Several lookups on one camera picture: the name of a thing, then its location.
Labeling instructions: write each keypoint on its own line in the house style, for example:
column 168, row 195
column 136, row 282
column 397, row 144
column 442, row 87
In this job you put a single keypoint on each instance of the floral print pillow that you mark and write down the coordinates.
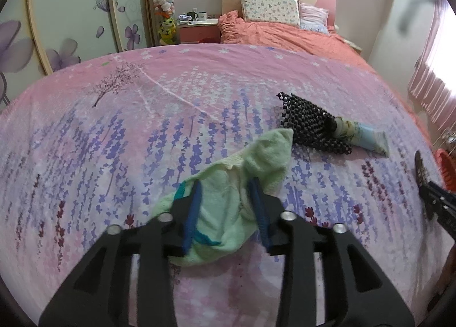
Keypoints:
column 270, row 8

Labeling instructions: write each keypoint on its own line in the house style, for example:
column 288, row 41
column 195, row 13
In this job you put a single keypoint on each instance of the dark patterned object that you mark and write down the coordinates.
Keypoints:
column 420, row 168

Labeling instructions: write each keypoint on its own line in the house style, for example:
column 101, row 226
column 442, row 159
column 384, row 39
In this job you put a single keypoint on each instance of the pink floral printed blanket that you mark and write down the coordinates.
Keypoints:
column 107, row 152

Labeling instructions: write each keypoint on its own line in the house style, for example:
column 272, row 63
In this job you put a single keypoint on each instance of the light blue tube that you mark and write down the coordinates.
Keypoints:
column 367, row 136

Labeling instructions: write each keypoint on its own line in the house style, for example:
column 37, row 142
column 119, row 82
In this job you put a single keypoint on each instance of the floral wardrobe doors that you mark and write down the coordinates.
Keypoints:
column 71, row 3

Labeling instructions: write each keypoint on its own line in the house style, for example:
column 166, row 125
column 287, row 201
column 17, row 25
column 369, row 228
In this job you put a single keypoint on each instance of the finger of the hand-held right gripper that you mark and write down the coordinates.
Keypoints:
column 441, row 206

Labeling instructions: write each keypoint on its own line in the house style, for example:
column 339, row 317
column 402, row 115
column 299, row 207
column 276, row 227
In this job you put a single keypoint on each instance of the coral duvet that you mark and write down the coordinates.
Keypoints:
column 285, row 35

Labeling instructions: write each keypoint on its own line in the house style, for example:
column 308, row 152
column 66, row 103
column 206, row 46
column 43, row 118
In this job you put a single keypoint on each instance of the clear column of plush toys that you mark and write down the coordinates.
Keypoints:
column 164, row 3

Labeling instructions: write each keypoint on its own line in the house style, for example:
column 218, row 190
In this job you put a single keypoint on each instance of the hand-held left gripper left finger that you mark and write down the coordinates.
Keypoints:
column 192, row 213

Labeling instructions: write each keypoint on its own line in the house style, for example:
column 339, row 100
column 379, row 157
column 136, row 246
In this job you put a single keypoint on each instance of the white mug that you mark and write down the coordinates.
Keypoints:
column 202, row 15

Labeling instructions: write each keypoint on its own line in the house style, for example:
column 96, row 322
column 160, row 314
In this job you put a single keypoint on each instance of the orange plastic basket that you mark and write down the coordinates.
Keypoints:
column 448, row 166

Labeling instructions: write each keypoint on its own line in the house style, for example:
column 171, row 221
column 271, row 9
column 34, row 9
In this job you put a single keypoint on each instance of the pink striped pillow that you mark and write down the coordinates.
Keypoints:
column 313, row 15

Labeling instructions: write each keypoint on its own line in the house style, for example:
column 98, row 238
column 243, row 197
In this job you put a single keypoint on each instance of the pink curtain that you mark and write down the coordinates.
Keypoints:
column 434, row 81

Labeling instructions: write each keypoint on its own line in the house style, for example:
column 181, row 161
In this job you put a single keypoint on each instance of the light green sock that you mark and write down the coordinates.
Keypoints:
column 224, row 220

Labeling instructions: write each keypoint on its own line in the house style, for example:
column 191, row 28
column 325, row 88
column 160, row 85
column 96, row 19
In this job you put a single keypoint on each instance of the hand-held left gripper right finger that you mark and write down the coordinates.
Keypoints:
column 258, row 209

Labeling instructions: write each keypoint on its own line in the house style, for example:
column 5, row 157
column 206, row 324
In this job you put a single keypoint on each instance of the pink nightstand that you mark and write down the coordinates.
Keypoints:
column 197, row 33

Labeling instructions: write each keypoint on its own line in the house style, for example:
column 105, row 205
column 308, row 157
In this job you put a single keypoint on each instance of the black mug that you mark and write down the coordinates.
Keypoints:
column 191, row 15

